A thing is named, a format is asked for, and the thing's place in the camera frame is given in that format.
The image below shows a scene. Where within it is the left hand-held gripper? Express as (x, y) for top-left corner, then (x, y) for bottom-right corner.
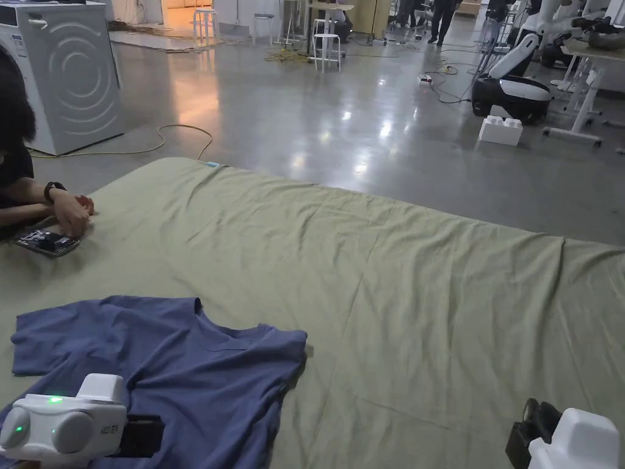
(0, 373), (165, 463)

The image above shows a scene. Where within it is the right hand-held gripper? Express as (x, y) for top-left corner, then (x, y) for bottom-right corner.
(505, 398), (625, 469)

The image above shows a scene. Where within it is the dark blue shirt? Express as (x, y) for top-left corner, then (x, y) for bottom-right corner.
(0, 295), (308, 469)

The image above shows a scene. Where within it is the black smartphone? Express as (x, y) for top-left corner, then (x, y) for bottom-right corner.
(12, 227), (82, 258)

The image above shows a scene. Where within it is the bed with pale green sheet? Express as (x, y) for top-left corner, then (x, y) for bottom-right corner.
(0, 156), (625, 469)

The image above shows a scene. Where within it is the white foam block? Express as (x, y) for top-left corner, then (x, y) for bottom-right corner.
(478, 115), (524, 148)

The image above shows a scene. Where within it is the white washing machine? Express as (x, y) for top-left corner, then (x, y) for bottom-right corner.
(0, 0), (126, 157)

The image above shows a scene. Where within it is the white and black robot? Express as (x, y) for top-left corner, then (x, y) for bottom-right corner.
(471, 0), (555, 123)

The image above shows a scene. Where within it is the wooden table with white legs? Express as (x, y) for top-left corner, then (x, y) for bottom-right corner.
(541, 38), (625, 147)

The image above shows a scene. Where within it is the white round stool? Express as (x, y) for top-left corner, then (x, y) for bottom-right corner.
(192, 7), (219, 41)
(311, 33), (342, 74)
(252, 13), (276, 48)

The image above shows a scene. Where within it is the yellow floor cable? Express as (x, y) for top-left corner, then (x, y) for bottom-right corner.
(26, 124), (214, 160)

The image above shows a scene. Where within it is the coiled yellow cable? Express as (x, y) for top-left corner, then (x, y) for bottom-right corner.
(265, 45), (314, 65)

